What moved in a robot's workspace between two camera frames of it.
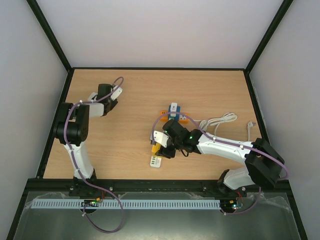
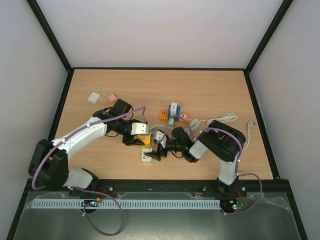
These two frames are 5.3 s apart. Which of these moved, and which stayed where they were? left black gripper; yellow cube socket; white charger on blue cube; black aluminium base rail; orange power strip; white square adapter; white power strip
Moved: left black gripper; yellow cube socket; white power strip; white square adapter
Stayed: black aluminium base rail; white charger on blue cube; orange power strip
